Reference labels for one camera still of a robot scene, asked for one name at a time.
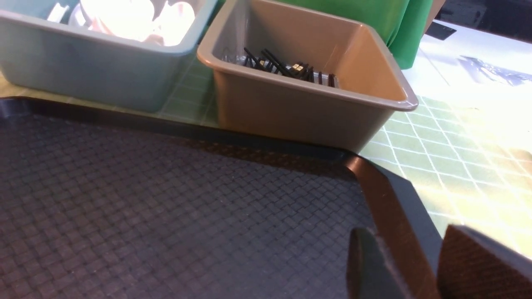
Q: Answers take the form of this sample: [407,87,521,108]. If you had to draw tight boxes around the pile of black chopsticks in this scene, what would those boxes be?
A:
[237,47,340,88]

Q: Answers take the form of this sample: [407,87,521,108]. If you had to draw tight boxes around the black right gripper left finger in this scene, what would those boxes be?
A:
[347,228,412,299]

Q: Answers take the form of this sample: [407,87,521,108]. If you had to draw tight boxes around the brown plastic chopstick bin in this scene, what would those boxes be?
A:
[197,0,419,153]

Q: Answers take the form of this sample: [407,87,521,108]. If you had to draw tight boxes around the pile of white spoons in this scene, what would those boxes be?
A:
[46,0,195,47]

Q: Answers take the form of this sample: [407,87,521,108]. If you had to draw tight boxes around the green checkered table mat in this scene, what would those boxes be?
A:
[0,54,532,258]

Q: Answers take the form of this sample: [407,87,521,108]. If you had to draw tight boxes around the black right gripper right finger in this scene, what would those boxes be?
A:
[436,225,532,299]

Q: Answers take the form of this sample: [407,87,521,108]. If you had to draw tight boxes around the teal plastic spoon bin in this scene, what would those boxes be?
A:
[0,0,217,112]

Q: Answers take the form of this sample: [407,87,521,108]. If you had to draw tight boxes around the clear plastic bag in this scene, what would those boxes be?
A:
[458,56,532,87]

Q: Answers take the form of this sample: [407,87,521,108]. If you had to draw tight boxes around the black serving tray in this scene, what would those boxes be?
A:
[1,97,441,299]

